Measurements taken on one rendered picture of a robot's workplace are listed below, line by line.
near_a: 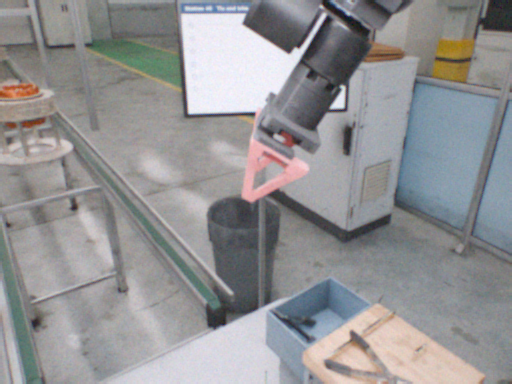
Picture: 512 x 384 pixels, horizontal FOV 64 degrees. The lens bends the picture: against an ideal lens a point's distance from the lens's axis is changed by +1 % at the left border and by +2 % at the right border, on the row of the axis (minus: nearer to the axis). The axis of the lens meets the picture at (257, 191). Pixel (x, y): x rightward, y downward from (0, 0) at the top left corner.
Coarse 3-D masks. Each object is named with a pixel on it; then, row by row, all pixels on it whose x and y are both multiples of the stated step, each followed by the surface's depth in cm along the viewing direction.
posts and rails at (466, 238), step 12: (372, 36) 291; (432, 84) 261; (444, 84) 255; (456, 84) 249; (504, 84) 226; (492, 96) 233; (504, 96) 228; (504, 108) 230; (492, 132) 238; (492, 144) 240; (480, 168) 249; (480, 180) 252; (480, 192) 253; (396, 204) 310; (420, 216) 295; (468, 216) 264; (444, 228) 281; (456, 228) 275; (468, 228) 266; (468, 240) 268; (480, 240) 262; (492, 252) 256; (504, 252) 251
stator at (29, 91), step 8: (0, 88) 205; (8, 88) 210; (16, 88) 213; (24, 88) 214; (32, 88) 204; (0, 96) 200; (8, 96) 199; (16, 96) 200; (24, 96) 201; (32, 96) 204; (40, 96) 208; (32, 120) 206; (40, 120) 211
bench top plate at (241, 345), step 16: (272, 304) 117; (240, 320) 111; (256, 320) 111; (208, 336) 106; (224, 336) 106; (240, 336) 106; (256, 336) 106; (176, 352) 102; (192, 352) 102; (208, 352) 102; (224, 352) 102; (240, 352) 102; (256, 352) 102; (272, 352) 102; (144, 368) 97; (160, 368) 97; (176, 368) 97; (192, 368) 97; (208, 368) 97; (224, 368) 97; (240, 368) 97; (256, 368) 97; (272, 368) 97
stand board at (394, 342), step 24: (384, 312) 74; (336, 336) 69; (384, 336) 69; (408, 336) 69; (312, 360) 65; (336, 360) 65; (360, 360) 65; (384, 360) 65; (408, 360) 65; (432, 360) 65; (456, 360) 65
